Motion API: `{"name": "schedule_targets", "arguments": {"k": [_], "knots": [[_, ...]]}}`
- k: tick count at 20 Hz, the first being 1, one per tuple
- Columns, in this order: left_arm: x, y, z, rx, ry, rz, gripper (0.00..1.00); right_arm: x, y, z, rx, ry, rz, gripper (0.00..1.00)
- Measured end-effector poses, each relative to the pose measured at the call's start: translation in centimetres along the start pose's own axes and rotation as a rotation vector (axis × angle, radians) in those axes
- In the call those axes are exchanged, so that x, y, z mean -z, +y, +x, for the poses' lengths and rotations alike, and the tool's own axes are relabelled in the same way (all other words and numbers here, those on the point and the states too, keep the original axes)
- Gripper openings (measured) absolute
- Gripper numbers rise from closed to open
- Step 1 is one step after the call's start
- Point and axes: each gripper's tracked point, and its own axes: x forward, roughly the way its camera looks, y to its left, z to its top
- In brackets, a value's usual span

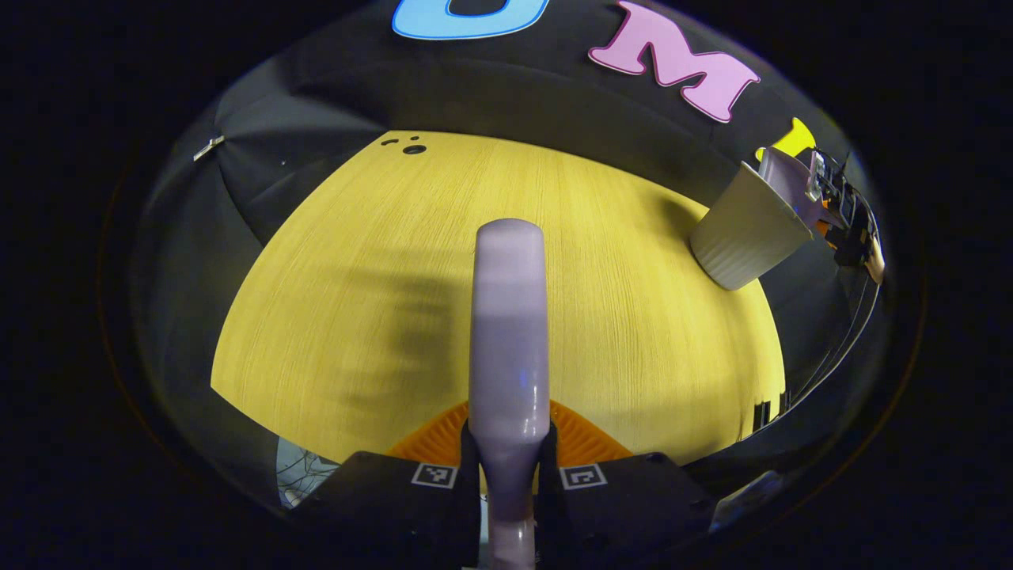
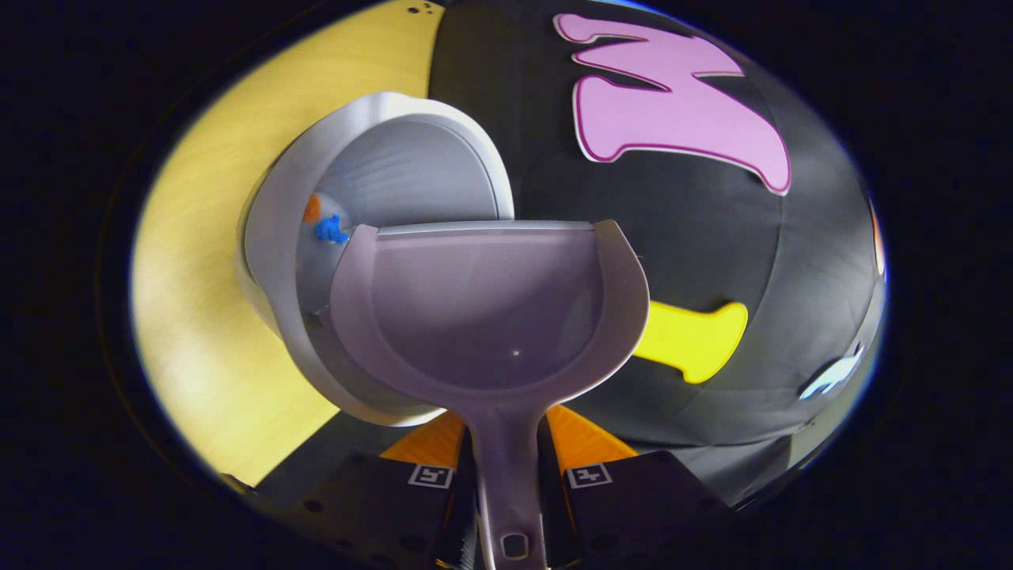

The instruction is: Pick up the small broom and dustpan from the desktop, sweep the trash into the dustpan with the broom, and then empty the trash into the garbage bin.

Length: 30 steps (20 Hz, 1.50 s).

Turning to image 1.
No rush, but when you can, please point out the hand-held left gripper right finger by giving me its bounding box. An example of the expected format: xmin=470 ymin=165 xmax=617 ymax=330
xmin=537 ymin=399 xmax=718 ymax=570

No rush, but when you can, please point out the small lilac broom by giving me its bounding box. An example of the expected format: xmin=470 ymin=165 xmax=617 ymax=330
xmin=468 ymin=218 xmax=552 ymax=570

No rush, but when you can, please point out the grey ribbed garbage bin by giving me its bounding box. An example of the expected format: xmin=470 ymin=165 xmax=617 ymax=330
xmin=689 ymin=161 xmax=817 ymax=292

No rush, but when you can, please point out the lilac plastic dustpan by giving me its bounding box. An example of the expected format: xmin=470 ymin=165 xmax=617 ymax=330
xmin=756 ymin=146 xmax=833 ymax=231

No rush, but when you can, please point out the black cable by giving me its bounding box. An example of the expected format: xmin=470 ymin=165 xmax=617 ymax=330
xmin=780 ymin=273 xmax=884 ymax=414

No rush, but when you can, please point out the yellow wooden desktop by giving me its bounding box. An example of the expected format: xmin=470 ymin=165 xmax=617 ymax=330
xmin=210 ymin=130 xmax=787 ymax=466

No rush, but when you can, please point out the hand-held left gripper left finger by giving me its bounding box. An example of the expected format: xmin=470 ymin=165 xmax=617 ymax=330
xmin=307 ymin=399 xmax=483 ymax=570

